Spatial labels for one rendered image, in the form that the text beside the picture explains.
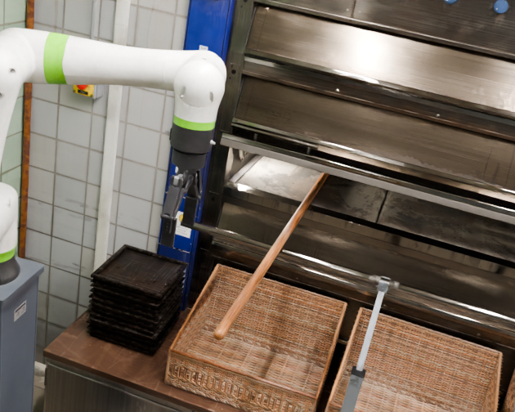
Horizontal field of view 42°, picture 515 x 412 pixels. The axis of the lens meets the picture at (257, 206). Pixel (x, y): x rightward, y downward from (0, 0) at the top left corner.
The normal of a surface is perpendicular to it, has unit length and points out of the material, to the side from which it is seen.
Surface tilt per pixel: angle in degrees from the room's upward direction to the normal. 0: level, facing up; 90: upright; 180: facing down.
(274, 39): 70
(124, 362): 0
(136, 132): 90
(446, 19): 90
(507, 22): 90
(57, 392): 90
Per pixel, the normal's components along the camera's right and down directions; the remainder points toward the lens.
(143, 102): -0.29, 0.34
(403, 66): -0.22, 0.02
